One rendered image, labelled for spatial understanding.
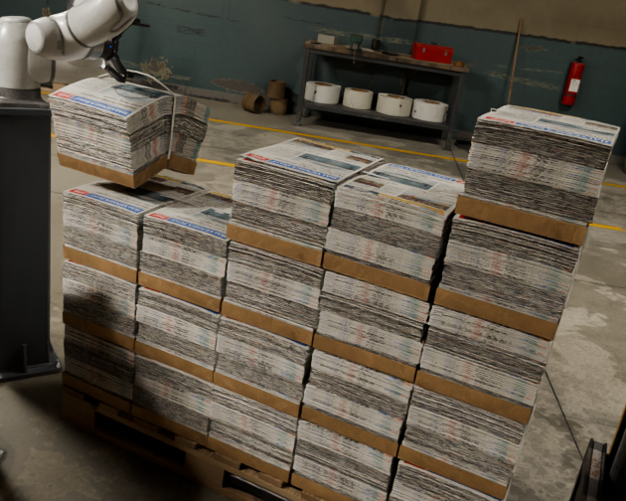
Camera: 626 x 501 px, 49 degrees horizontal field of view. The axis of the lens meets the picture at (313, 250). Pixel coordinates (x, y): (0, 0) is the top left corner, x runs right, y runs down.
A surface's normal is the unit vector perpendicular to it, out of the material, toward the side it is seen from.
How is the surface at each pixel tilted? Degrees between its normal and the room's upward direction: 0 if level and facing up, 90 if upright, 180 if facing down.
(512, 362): 90
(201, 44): 90
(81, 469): 0
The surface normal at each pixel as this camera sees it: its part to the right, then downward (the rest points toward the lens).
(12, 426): 0.15, -0.92
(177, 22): -0.10, 0.35
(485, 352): -0.41, 0.27
